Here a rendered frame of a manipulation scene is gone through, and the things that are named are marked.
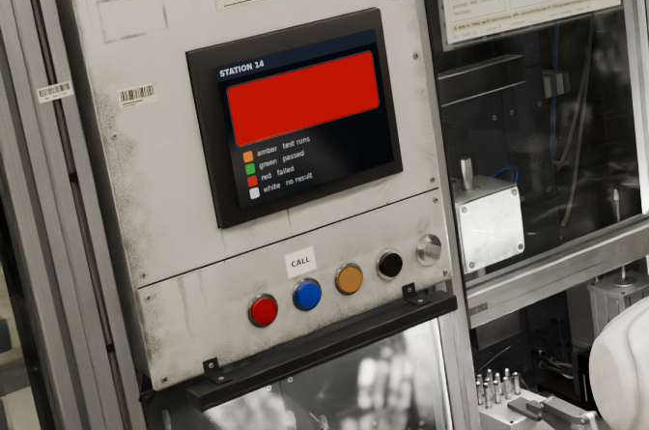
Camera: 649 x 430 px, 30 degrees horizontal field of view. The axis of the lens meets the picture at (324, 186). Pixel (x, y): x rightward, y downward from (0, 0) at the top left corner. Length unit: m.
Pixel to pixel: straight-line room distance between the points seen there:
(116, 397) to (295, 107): 0.38
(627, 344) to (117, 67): 0.59
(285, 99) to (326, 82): 0.06
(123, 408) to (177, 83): 0.36
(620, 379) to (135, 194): 0.55
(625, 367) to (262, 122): 0.50
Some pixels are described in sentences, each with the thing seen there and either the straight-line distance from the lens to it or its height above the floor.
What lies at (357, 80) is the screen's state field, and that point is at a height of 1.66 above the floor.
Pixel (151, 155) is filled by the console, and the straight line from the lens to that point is 1.31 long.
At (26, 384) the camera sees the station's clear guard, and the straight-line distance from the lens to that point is 1.35.
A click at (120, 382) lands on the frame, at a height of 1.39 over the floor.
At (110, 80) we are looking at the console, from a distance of 1.29.
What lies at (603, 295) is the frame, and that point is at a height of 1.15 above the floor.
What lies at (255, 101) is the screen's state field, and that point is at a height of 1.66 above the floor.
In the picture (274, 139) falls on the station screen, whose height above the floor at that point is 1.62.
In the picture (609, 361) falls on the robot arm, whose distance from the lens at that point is 1.09.
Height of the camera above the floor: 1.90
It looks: 15 degrees down
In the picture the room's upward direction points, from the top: 9 degrees counter-clockwise
